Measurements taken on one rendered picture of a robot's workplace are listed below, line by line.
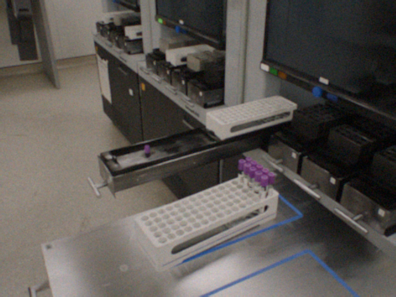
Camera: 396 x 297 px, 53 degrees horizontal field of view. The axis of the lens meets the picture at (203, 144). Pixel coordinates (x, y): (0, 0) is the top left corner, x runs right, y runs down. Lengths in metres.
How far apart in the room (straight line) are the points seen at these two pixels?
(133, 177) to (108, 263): 0.34
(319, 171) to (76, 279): 0.68
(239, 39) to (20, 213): 1.55
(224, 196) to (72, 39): 3.95
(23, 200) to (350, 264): 2.00
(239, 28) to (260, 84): 0.22
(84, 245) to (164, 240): 0.18
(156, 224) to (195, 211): 0.09
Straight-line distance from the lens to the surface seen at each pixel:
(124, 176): 1.07
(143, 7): 2.26
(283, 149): 1.22
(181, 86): 1.74
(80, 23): 4.64
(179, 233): 0.77
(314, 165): 1.14
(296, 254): 0.82
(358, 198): 1.06
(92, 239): 0.86
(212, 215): 0.80
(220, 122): 1.19
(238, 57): 1.49
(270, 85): 1.41
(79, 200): 2.40
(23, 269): 2.08
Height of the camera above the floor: 1.39
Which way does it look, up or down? 29 degrees down
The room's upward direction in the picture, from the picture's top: straight up
